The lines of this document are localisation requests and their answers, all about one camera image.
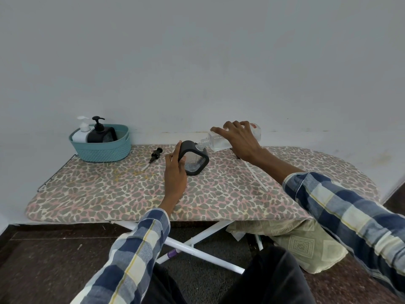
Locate person's right hand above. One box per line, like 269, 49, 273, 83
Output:
210, 120, 270, 166

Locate person's left hand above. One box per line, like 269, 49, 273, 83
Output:
159, 141, 188, 215

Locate tall clear plastic bottle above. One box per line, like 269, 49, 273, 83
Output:
199, 122, 262, 152

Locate black soap dispenser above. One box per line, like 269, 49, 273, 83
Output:
177, 140, 210, 176
87, 126, 118, 144

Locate long-tube black pump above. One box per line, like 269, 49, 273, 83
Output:
235, 153, 269, 190

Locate white square dispenser bottle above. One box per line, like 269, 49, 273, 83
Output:
72, 125, 93, 144

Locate person's left forearm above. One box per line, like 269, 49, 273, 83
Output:
71, 204, 174, 304

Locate person's right forearm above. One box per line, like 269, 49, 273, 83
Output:
258, 152, 405, 298

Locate person's black trousers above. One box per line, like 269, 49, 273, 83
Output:
139, 247, 317, 304

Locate leopard print ironing board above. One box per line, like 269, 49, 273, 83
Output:
24, 144, 382, 275

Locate teal plastic basket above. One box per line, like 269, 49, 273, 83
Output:
69, 124, 132, 163

